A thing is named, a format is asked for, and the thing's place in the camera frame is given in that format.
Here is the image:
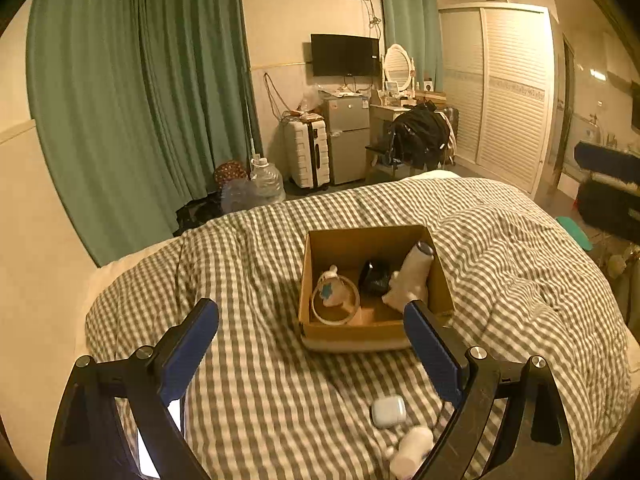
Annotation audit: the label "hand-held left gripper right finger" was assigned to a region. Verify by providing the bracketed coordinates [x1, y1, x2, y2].
[402, 299, 576, 480]

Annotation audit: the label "white fuzzy hair dryer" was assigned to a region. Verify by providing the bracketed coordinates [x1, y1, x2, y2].
[382, 241, 435, 312]

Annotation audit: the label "oval white vanity mirror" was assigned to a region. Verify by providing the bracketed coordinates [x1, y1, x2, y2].
[382, 43, 417, 93]

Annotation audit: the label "white ring toy with star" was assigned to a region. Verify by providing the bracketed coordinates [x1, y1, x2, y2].
[310, 265, 361, 326]

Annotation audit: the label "small silver fridge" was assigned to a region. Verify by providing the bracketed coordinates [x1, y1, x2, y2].
[318, 94, 371, 186]

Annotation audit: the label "clear water jug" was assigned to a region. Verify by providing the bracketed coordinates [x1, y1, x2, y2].
[248, 157, 286, 206]
[220, 180, 261, 214]

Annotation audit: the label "narrow teal curtain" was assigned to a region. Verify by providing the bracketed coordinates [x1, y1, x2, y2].
[375, 0, 446, 94]

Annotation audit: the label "white hard suitcase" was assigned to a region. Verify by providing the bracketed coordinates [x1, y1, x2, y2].
[283, 117, 331, 190]

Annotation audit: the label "black wall television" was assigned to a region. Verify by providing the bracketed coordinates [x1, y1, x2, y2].
[310, 33, 380, 78]

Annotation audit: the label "white louvred wardrobe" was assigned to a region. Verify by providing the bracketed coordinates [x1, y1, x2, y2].
[438, 3, 559, 196]

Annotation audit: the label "white dressing table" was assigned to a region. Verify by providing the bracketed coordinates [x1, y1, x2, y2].
[368, 90, 447, 162]

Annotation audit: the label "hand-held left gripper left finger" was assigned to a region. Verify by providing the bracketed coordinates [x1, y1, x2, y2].
[47, 298, 221, 480]

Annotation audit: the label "white flat phone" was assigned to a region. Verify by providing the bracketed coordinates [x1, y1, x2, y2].
[135, 399, 186, 479]

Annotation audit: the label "brown cardboard box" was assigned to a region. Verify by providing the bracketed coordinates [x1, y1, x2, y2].
[298, 225, 455, 354]

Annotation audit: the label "dark clothes pile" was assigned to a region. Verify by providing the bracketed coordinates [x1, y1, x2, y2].
[174, 199, 224, 237]

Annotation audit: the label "black jacket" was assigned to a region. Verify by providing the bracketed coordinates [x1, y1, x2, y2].
[391, 104, 454, 170]

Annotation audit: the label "black round speaker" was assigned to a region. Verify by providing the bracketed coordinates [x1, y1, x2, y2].
[359, 259, 392, 296]

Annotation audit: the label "teal round object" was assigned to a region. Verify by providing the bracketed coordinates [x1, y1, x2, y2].
[554, 215, 594, 252]

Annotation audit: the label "wall cables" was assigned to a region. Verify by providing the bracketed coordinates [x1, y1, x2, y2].
[263, 72, 292, 122]

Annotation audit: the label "wide green curtain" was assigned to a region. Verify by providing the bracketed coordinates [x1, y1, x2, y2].
[25, 0, 178, 267]

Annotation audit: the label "red patterned bag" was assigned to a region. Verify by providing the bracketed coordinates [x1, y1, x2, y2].
[213, 159, 249, 187]

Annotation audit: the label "white plastic bottle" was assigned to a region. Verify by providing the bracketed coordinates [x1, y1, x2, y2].
[388, 425, 435, 480]

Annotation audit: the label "grey checked blanket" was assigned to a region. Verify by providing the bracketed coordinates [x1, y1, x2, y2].
[84, 176, 634, 480]

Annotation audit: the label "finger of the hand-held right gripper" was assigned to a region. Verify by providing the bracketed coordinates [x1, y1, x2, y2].
[574, 140, 640, 182]

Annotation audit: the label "white earbuds case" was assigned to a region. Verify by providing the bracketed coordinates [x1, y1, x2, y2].
[370, 396, 407, 429]

